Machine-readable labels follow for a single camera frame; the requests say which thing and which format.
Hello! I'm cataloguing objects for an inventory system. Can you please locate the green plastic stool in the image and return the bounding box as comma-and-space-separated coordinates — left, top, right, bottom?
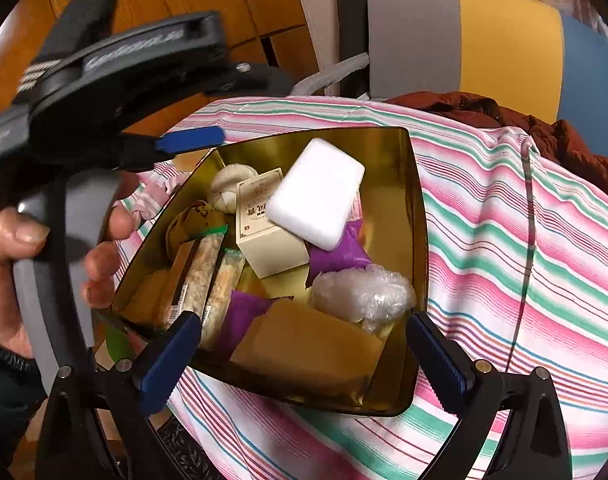
104, 322, 137, 363

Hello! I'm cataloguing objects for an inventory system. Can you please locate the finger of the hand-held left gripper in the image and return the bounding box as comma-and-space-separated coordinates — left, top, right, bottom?
115, 126, 226, 172
204, 61, 292, 97

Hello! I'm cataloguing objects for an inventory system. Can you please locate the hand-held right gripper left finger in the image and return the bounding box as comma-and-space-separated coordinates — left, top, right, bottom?
36, 312, 205, 480

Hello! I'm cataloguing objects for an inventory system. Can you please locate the yellow knitted item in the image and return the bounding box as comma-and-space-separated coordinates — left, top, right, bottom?
165, 200, 227, 261

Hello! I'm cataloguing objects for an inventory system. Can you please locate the dark patterned floor mat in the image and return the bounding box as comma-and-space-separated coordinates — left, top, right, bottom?
156, 417, 220, 480

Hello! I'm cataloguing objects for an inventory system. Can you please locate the purple packet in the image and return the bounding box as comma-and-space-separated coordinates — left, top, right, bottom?
306, 220, 374, 273
219, 287, 280, 363

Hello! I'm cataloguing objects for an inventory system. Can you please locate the clear plastic bag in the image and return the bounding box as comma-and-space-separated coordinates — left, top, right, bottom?
356, 266, 417, 332

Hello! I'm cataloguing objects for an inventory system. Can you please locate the white tissue pack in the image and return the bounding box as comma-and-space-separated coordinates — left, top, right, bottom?
266, 138, 366, 252

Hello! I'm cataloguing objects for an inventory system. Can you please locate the white bubble wrap ball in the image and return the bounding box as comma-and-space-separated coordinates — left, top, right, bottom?
311, 270, 372, 323

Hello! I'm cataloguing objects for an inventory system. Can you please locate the cream printed box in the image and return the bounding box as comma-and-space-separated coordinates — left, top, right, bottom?
234, 169, 311, 279

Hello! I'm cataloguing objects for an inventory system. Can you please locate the person's left hand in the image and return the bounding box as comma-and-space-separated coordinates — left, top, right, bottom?
0, 172, 141, 358

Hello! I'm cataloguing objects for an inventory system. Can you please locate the grey yellow blue chair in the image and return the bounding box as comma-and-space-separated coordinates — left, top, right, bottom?
366, 0, 608, 161

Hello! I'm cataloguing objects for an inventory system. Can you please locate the mustard yellow packet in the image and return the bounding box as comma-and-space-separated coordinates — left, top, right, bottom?
230, 299, 385, 396

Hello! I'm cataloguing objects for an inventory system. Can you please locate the rust brown quilt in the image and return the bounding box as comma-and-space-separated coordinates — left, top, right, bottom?
384, 89, 608, 181

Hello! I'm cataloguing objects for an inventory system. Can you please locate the gold tin box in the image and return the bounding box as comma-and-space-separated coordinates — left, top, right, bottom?
109, 127, 430, 417

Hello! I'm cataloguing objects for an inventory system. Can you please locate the cream knotted ball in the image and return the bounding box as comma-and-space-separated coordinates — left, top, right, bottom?
207, 162, 260, 213

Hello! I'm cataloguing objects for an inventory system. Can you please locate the grey bed rail white wrapped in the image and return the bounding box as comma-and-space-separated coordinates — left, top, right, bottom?
288, 54, 371, 97

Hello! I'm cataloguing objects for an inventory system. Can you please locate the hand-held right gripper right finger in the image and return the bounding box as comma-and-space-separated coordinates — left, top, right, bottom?
406, 311, 572, 480

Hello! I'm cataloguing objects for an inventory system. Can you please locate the person's left forearm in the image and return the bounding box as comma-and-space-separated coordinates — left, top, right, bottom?
0, 335, 47, 466

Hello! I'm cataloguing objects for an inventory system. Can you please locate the green snack bar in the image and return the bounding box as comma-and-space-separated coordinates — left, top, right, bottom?
200, 249, 246, 352
154, 225, 228, 328

